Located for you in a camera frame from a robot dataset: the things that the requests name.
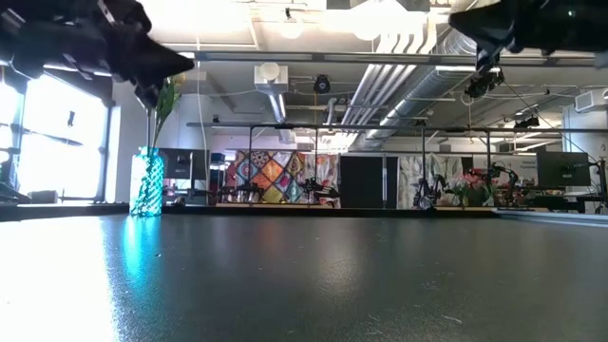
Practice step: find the white patterned curtain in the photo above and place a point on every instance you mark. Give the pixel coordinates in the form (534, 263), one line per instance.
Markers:
(413, 166)

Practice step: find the black table mat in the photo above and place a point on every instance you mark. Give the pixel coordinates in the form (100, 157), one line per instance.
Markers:
(304, 285)

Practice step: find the silver ventilation duct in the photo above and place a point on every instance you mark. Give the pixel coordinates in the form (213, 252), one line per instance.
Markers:
(427, 90)

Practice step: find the black computer monitor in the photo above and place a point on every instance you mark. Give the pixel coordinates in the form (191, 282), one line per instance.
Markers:
(563, 168)
(183, 164)

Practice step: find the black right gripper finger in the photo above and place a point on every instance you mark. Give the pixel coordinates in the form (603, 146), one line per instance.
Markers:
(489, 24)
(488, 58)

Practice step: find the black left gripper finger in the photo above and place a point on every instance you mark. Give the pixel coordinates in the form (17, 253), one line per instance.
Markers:
(148, 95)
(152, 59)

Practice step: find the black metal rack frame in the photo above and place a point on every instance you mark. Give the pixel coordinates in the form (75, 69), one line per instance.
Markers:
(361, 126)

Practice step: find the colourful patchwork quilt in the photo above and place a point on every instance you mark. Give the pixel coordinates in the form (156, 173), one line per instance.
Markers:
(273, 176)

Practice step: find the white air conditioner unit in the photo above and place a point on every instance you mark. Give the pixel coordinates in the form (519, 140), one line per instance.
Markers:
(589, 100)

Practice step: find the black ceiling spotlight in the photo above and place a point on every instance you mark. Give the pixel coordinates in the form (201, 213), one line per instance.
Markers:
(482, 84)

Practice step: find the floral curtain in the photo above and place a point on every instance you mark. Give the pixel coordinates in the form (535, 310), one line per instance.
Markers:
(325, 166)

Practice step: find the black ceiling speaker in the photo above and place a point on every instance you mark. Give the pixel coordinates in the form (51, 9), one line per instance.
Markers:
(321, 84)

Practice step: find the black tabletop robot arm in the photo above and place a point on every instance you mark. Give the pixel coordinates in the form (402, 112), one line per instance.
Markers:
(318, 187)
(425, 192)

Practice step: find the teal glass vase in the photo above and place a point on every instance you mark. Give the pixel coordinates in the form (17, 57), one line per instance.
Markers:
(147, 185)

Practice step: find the cream tulip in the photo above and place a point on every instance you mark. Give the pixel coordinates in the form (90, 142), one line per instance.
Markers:
(166, 102)

